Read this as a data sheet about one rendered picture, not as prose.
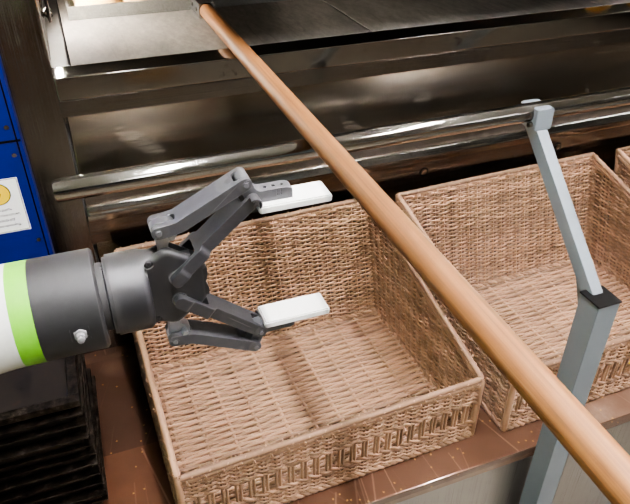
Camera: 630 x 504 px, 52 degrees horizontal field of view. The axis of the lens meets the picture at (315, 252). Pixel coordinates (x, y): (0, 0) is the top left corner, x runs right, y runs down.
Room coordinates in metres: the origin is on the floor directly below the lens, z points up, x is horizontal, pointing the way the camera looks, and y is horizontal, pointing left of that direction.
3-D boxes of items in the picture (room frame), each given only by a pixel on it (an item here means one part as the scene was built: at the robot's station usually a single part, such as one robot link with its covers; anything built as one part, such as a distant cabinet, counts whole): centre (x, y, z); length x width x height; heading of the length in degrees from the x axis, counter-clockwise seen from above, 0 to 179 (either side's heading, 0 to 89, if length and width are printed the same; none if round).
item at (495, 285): (1.14, -0.52, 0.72); 0.56 x 0.49 x 0.28; 112
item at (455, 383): (0.92, 0.04, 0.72); 0.56 x 0.49 x 0.28; 112
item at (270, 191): (0.52, 0.05, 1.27); 0.05 x 0.01 x 0.03; 111
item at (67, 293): (0.46, 0.22, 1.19); 0.12 x 0.06 x 0.09; 21
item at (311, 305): (0.53, 0.02, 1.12); 0.07 x 0.03 x 0.01; 111
